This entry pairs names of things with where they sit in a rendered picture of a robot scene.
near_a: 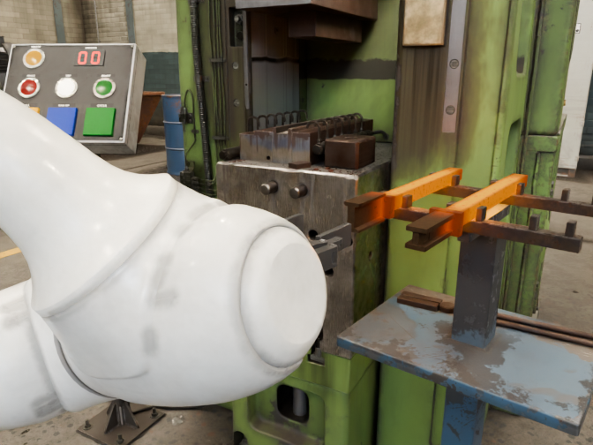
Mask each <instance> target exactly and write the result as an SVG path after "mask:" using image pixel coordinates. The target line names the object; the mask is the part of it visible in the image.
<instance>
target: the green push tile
mask: <svg viewBox="0 0 593 445"><path fill-rule="evenodd" d="M115 117H116V109H115V108H86V116H85V123H84V129H83V135H84V136H111V137H113V131H114V124H115Z"/></svg>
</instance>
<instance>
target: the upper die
mask: <svg viewBox="0 0 593 445"><path fill-rule="evenodd" d="M236 9H238V10H242V11H251V12H257V13H261V14H266V15H271V16H275V17H281V18H285V19H288V18H289V11H309V10H318V11H324V12H328V13H333V14H336V15H340V16H343V17H348V18H352V19H358V20H362V21H373V20H378V0H236Z"/></svg>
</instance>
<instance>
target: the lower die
mask: <svg viewBox="0 0 593 445"><path fill-rule="evenodd" d="M356 118H357V132H359V129H360V126H361V118H358V116H356ZM349 119H350V117H349ZM342 120H343V123H344V126H343V133H344V134H347V132H348V119H346V121H344V118H343V119H342ZM306 122H310V121H306ZM306 122H301V123H306ZM327 122H328V124H329V139H330V138H333V136H334V122H333V123H332V124H330V121H327ZM335 122H336V135H337V136H340V135H341V131H342V122H341V120H340V122H337V119H335ZM301 123H295V124H301ZM319 124H320V127H321V134H320V138H321V142H323V141H325V140H326V136H327V126H326V124H325V125H323V122H320V123H319ZM286 125H291V124H286ZM286 125H281V126H276V127H282V126H286ZM314 125H315V124H310V125H309V129H307V128H306V125H302V126H298V127H292V128H289V129H288V134H279V133H276V127H271V128H266V129H261V130H256V131H253V132H244V133H239V141H240V159H242V160H251V161H261V162H278V163H289V162H299V161H306V162H311V163H312V165H313V164H316V163H319V162H323V161H325V154H323V155H316V154H314V153H313V151H312V148H313V147H314V145H315V144H317V143H318V142H317V139H318V126H317V127H316V126H314ZM372 127H373V119H366V118H363V129H364V131H366V130H370V131H372ZM354 130H355V119H354V118H352V120H351V119H350V132H351V134H353V133H354ZM267 156H270V160H267V158H266V157H267Z"/></svg>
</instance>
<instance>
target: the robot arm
mask: <svg viewBox="0 0 593 445"><path fill-rule="evenodd" d="M0 228H1V229H2V230H3V231H4V232H5V233H6V234H7V235H8V236H9V237H10V238H11V240H12V241H13V242H14V243H15V244H16V246H17V247H18V248H19V250H20V251H21V252H22V253H23V255H24V257H25V259H26V261H27V263H28V266H29V269H30V273H31V278H30V279H29V280H27V281H25V282H23V283H18V284H16V285H13V286H11V287H9V288H7V289H4V290H0V431H4V430H11V429H15V428H20V427H24V426H31V425H35V424H39V423H42V422H45V421H47V420H50V419H52V418H54V417H57V416H59V415H61V414H63V413H66V412H67V411H68V412H79V411H83V410H84V409H87V408H90V407H92V406H95V405H97V404H102V403H105V402H108V401H112V400H116V399H123V400H125V401H127V402H131V403H135V404H147V405H156V406H169V407H184V406H200V405H209V404H222V403H226V402H230V401H235V400H237V399H240V398H244V397H247V396H251V395H254V394H256V393H259V392H260V391H263V390H265V389H267V388H270V387H272V386H273V385H274V384H276V383H278V382H279V381H282V380H283V379H285V378H286V377H287V376H289V375H290V374H291V373H293V372H294V371H295V370H296V369H297V368H298V367H299V366H300V365H301V363H302V361H303V357H304V356H305V355H306V353H307V352H308V351H309V349H310V348H311V347H312V345H313V344H314V342H315V340H316V339H317V337H318V335H319V332H320V330H321V329H322V326H323V323H324V319H325V316H326V310H327V284H326V278H325V274H324V271H326V270H328V269H330V268H334V267H336V266H337V252H339V251H340V250H342V249H344V248H346V247H348V246H350V245H351V223H347V222H346V223H344V224H342V225H340V226H337V227H335V228H333V229H331V230H328V231H325V232H323V233H321V234H318V235H317V236H316V241H311V242H309V241H308V239H307V238H306V236H305V235H304V214H300V213H299V214H296V215H292V216H289V217H286V218H284V219H283V218H281V217H279V216H278V215H274V214H272V213H269V212H267V211H265V210H263V209H259V208H256V207H250V206H247V205H239V204H232V205H228V204H227V203H225V202H223V201H221V200H218V199H213V198H209V197H207V196H205V195H203V194H200V193H198V192H195V191H193V190H192V189H190V188H188V187H186V186H184V185H182V184H180V183H178V182H177V181H176V180H175V179H173V178H172V177H171V176H170V175H169V174H167V173H161V174H153V175H146V174H136V173H131V172H128V171H124V170H120V169H119V168H117V167H115V166H112V165H111V164H109V163H108V162H105V161H104V160H102V159H101V158H100V157H99V156H97V155H95V154H94V153H93V152H91V151H90V150H88V149H87V148H86V147H84V146H83V145H81V144H80V143H78V142H77V141H76V140H75V139H74V138H72V137H71V136H70V135H68V134H67V133H65V132H64V131H62V130H61V129H59V128H58V127H57V126H55V125H54V124H52V123H51V122H50V121H49V120H47V119H46V118H45V117H42V116H41V115H39V114H38V113H36V112H35V111H33V110H32V109H30V108H28V107H27V106H26V105H25V104H23V103H22V102H20V101H18V100H16V99H15V98H13V97H11V96H10V95H8V94H7V93H5V92H4V91H2V90H0Z"/></svg>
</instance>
